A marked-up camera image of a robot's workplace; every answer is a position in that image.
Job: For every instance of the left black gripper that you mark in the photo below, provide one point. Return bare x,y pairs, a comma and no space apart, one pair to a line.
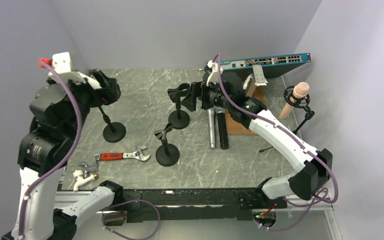
109,92

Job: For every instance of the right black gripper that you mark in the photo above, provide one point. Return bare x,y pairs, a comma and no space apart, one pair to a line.
190,102

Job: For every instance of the black mic stand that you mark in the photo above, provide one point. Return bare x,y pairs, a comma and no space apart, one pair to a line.
179,118
167,154

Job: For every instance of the silver grey microphone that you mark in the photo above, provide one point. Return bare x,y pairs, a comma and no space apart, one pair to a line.
211,127

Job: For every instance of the shock mount stand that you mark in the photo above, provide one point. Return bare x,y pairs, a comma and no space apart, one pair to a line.
114,131

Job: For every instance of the pink microphone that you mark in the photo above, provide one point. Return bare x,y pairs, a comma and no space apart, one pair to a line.
296,96

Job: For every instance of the shock mount tripod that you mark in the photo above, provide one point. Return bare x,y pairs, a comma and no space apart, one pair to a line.
308,115

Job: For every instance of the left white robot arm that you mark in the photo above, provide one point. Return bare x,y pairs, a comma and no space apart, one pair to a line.
59,109

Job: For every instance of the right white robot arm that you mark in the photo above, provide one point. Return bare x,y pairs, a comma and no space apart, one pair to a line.
312,166

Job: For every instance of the wooden board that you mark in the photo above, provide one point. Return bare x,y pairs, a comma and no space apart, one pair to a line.
235,128

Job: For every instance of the small brass white fitting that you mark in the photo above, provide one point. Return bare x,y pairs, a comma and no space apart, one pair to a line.
84,175

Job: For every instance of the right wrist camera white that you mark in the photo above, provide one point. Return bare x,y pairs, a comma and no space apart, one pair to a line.
214,70

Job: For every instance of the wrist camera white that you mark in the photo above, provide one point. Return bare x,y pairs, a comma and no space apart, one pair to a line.
62,63
214,70

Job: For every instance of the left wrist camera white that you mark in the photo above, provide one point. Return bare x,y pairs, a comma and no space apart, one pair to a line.
62,63

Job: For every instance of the red handled adjustable wrench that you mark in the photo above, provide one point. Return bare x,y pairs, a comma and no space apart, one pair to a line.
114,156

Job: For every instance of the metal bracket with tube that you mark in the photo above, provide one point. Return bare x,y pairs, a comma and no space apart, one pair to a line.
254,80

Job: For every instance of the blue network switch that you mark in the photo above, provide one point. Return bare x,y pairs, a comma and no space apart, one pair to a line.
272,66

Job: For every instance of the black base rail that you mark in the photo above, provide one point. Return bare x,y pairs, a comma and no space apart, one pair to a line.
193,204

